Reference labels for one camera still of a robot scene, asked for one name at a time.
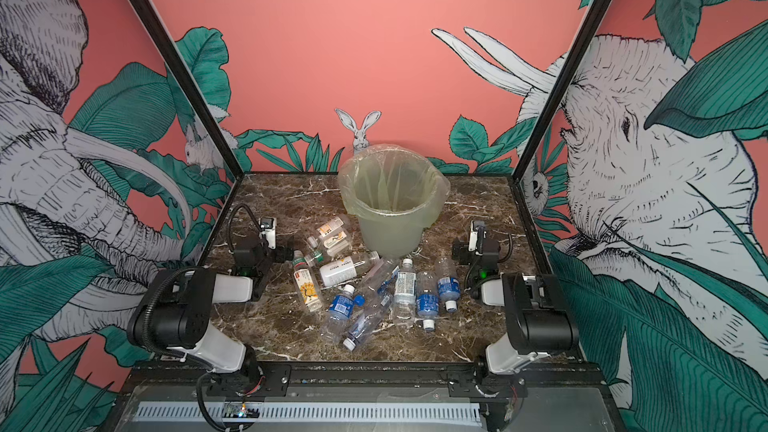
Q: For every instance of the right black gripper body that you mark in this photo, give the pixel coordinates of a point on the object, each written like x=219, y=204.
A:
x=466, y=255

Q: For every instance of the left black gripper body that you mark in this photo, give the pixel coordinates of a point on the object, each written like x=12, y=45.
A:
x=279, y=253

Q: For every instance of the blue label water bottle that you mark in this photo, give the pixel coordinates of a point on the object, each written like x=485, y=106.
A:
x=427, y=299
x=448, y=285

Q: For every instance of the yellow label clear bottle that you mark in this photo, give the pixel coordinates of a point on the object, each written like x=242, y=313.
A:
x=308, y=290

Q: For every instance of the tall white label water bottle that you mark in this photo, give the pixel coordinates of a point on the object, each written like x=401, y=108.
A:
x=403, y=310

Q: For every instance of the blue label bottle white cap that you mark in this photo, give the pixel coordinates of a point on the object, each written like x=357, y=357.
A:
x=339, y=313

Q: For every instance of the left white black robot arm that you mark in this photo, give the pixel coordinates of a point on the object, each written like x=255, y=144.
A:
x=173, y=316

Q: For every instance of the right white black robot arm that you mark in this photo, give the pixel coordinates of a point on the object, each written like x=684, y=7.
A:
x=536, y=314

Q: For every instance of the translucent plastic bin liner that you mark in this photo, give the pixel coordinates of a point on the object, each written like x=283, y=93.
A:
x=390, y=183

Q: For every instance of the green cap small bottle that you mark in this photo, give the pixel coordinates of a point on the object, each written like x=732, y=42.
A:
x=315, y=256

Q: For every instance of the orange label small bottle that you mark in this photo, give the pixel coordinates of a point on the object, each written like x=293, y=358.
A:
x=332, y=226

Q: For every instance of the white label bottle lying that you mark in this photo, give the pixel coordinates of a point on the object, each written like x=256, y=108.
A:
x=347, y=268

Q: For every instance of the beige label small bottle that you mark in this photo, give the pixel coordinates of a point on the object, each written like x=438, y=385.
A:
x=336, y=243

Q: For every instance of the clear bottle blue cap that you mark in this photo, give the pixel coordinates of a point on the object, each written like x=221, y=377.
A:
x=375, y=281

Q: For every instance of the crushed clear bottle white cap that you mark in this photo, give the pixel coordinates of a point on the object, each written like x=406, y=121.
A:
x=367, y=322

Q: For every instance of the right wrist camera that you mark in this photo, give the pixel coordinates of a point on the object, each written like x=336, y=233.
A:
x=477, y=235

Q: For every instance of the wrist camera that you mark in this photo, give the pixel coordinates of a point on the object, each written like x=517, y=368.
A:
x=267, y=227
x=477, y=235

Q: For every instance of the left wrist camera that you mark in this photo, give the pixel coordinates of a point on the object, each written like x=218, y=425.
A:
x=267, y=227

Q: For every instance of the black front mounting rail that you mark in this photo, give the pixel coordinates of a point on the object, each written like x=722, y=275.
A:
x=470, y=380

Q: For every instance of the white slotted cable duct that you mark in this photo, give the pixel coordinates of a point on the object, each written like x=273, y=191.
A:
x=463, y=414

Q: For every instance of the right black frame post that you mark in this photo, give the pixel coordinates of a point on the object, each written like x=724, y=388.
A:
x=592, y=20

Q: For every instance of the black frame post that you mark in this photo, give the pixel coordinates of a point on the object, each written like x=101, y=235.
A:
x=148, y=15
x=592, y=20

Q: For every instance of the left black frame post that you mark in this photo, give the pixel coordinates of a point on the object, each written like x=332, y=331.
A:
x=148, y=15

